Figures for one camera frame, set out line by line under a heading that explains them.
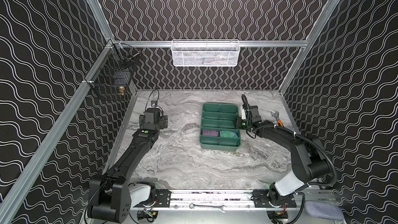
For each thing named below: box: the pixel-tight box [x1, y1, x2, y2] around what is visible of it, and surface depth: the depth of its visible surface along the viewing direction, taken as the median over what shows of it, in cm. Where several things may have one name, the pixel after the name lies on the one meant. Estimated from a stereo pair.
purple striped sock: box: [202, 130, 219, 137], surface depth 94 cm
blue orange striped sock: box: [219, 130, 239, 138], surface depth 92 cm
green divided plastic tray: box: [199, 102, 241, 151], surface depth 94 cm
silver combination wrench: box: [188, 202, 227, 214], surface depth 75 cm
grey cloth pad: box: [304, 201, 345, 221], surface depth 71 cm
